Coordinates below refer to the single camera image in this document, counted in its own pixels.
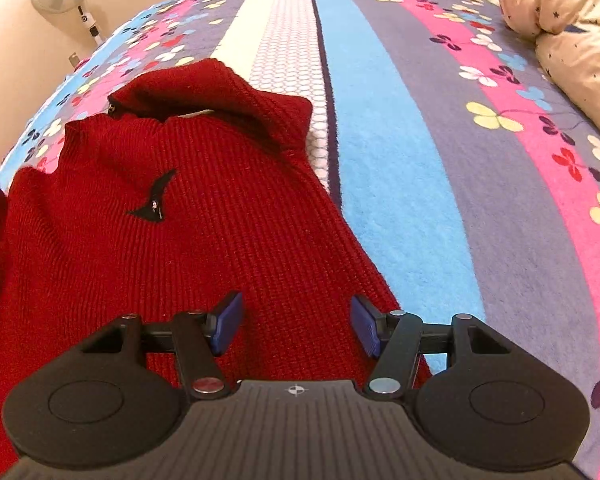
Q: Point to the red knit sweater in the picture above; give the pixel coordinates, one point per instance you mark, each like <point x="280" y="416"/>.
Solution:
<point x="190" y="220"/>

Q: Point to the wall socket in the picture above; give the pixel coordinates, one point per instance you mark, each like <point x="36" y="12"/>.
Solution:
<point x="73" y="59"/>

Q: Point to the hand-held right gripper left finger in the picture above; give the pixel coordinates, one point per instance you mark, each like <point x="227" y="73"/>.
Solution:
<point x="228" y="321"/>

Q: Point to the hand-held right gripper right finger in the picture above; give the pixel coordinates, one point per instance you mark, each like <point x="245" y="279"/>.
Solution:
<point x="364" y="321"/>

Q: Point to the beige star-print quilt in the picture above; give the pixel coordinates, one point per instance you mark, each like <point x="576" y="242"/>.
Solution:
<point x="565" y="10"/>

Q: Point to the floral striped blanket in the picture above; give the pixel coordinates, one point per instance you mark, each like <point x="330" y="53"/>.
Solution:
<point x="430" y="170"/>

